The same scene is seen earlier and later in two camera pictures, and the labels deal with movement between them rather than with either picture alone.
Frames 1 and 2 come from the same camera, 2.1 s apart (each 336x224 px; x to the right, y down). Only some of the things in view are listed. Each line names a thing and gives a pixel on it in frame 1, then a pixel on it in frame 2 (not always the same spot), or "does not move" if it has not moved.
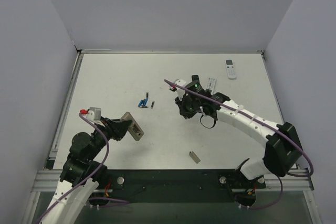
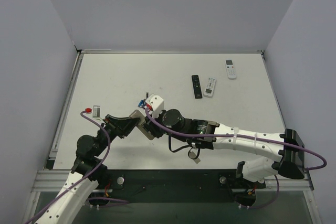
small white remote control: [211, 84] does not move
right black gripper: [186, 107] → [151, 126]
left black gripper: [118, 128] does not move
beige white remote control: [134, 129] → [136, 114]
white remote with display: [230, 68] does not move
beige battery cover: [194, 157] does not move
